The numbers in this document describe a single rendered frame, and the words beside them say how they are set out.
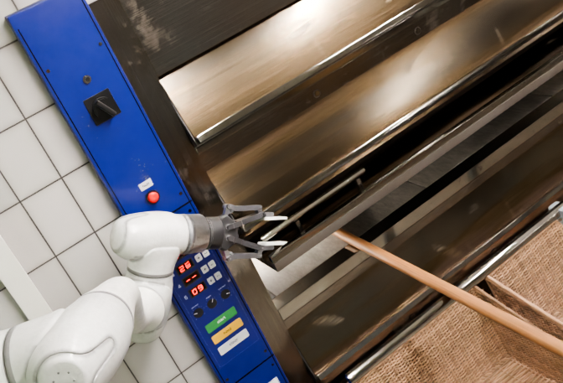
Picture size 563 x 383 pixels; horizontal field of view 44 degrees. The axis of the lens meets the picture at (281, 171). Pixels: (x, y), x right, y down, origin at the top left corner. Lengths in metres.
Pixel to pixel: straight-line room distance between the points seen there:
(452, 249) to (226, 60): 0.95
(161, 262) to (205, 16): 0.58
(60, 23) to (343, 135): 0.78
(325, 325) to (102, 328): 1.13
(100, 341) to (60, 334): 0.05
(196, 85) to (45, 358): 0.90
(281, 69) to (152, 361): 0.79
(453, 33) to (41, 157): 1.19
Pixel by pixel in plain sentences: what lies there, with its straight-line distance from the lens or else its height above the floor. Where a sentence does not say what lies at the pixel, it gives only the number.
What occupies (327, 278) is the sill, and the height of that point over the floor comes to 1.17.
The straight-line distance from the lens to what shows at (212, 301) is 1.77.
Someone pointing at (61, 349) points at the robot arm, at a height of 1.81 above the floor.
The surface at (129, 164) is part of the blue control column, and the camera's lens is 1.60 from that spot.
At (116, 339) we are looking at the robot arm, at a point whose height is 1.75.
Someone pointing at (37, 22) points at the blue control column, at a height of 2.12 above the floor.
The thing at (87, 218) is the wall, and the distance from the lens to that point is 1.63.
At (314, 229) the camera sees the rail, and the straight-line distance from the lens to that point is 1.70.
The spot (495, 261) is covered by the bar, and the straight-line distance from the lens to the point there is 1.79.
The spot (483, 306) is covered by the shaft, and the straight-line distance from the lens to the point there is 1.62.
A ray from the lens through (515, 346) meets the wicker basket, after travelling 2.31.
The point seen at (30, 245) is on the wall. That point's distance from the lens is 1.62.
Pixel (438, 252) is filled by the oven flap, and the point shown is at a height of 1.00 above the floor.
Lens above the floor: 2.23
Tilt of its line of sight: 23 degrees down
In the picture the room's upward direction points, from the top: 25 degrees counter-clockwise
